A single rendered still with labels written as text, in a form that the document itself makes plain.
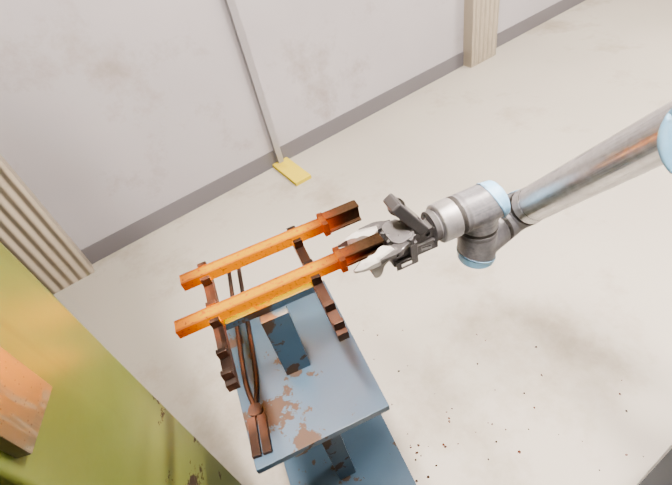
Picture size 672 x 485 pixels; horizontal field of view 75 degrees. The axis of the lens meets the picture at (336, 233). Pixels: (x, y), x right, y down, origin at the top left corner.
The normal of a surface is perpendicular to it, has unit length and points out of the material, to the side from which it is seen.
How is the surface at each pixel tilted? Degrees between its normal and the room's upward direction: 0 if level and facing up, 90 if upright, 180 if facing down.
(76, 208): 90
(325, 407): 0
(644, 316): 0
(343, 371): 0
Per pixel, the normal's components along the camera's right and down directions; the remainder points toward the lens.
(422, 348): -0.18, -0.72
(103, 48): 0.57, 0.48
